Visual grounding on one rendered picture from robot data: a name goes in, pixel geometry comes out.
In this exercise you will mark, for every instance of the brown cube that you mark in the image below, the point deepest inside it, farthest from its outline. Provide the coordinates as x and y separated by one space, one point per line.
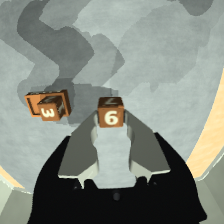
51 108
111 112

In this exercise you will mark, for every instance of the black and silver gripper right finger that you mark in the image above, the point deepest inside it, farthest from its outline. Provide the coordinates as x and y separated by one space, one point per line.
152 156

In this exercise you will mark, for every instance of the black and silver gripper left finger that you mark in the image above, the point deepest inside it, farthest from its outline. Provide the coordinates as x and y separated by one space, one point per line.
72 162

